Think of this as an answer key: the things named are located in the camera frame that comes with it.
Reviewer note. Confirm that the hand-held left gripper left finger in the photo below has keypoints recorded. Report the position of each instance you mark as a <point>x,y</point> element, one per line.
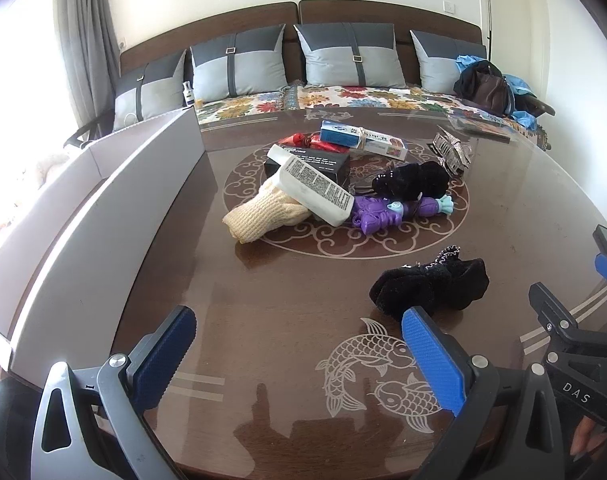
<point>163,355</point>

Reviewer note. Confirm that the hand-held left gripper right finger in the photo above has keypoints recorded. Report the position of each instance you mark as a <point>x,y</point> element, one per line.
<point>433,360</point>

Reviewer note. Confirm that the black sock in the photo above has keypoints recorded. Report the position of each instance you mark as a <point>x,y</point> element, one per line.
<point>433,282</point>
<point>413,177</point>

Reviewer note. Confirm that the white storage box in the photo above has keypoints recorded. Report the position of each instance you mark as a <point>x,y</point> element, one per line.
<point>108,220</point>

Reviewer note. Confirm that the white lotion bottle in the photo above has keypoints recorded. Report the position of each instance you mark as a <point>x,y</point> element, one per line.
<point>313,190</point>

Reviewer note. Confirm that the blue white cream box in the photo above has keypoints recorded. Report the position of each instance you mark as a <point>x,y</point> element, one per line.
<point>383,147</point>

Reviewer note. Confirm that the red candy packet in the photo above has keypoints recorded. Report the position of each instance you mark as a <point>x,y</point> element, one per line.
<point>331,145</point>

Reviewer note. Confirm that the brown patterned desktop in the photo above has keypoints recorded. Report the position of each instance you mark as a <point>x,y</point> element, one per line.
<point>283,285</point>

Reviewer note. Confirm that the person's right hand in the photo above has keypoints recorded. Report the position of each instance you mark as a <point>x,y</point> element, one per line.
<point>586,440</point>

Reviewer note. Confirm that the purple toy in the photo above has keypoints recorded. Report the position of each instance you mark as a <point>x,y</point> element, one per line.
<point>378,212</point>

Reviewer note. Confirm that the light blue cloth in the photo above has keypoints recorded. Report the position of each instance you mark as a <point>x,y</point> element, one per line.
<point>523,120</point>
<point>468,62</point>

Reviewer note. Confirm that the cream knitted glove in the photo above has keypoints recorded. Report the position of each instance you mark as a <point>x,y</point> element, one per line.
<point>263,215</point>

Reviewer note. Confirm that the silver hair claw clip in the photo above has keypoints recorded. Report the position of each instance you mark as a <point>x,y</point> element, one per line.
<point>451,152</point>

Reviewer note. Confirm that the brown handbag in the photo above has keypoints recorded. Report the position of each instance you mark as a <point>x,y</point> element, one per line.
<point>488,90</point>

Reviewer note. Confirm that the black cardboard box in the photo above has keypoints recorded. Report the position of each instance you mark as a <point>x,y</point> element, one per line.
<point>333,162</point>

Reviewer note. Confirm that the black cloth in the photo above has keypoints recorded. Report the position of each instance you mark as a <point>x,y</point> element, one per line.
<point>466,82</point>

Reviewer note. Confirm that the small white pump bottle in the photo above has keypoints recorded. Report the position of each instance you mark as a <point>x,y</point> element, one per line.
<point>187,95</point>

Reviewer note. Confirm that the floral blanket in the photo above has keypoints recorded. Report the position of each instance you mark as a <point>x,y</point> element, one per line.
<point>343,97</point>

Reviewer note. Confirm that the grey curtain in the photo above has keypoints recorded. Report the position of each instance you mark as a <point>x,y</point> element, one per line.
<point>88,35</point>

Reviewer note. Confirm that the white wall conduit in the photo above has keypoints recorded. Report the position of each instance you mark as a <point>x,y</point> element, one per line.
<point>488,10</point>

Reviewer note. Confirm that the white wall socket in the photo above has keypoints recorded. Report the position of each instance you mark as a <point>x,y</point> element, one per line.
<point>448,7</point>

